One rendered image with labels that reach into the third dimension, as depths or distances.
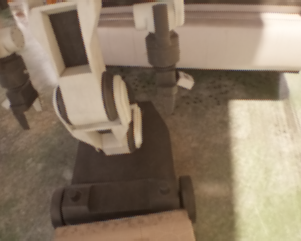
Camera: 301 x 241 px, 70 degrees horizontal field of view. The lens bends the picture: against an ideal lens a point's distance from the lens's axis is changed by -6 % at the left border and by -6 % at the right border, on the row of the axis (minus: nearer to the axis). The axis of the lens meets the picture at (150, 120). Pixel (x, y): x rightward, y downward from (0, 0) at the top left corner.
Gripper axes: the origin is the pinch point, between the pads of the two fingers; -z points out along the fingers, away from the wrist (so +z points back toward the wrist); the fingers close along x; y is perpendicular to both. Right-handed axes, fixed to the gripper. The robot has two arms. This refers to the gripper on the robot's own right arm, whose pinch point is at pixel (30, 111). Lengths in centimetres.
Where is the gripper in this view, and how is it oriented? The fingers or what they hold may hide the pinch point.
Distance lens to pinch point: 80.8
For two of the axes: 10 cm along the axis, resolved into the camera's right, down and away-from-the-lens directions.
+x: 0.3, 5.8, -8.1
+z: -1.2, -8.0, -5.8
